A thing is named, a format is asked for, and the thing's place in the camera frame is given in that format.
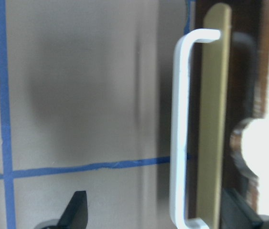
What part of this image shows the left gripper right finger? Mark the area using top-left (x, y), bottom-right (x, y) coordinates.
top-left (221, 188), bottom-right (269, 229)

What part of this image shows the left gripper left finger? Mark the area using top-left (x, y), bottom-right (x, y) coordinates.
top-left (35, 191), bottom-right (88, 229)

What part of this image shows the light wood drawer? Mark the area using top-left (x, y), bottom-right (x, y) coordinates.
top-left (170, 0), bottom-right (269, 229)

